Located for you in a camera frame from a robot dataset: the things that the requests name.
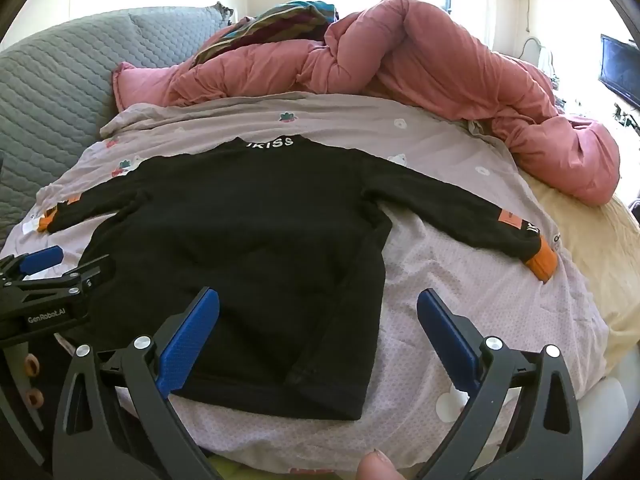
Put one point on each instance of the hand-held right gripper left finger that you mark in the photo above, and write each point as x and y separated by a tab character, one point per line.
187	345

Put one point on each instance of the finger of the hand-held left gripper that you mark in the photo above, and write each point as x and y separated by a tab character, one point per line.
87	275
42	258

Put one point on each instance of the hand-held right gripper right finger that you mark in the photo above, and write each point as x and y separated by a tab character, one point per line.
447	342

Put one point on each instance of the black sweater with orange cuffs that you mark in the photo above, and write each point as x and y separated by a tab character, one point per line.
250	240

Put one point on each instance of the person's right hand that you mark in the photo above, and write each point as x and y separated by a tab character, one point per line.
377	467

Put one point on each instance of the lilac printed blanket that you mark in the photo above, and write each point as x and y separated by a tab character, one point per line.
450	285

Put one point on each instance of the grey quilted headboard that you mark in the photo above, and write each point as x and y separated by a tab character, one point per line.
60	90

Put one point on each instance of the pale yellow bedsheet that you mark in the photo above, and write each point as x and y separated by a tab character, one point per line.
590	240

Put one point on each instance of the pink duvet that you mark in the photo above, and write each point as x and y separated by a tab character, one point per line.
425	50

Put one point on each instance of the striped multicolour cloth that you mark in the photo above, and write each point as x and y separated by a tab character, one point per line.
280	22

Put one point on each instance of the black flat screen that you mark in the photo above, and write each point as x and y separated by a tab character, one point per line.
620	70

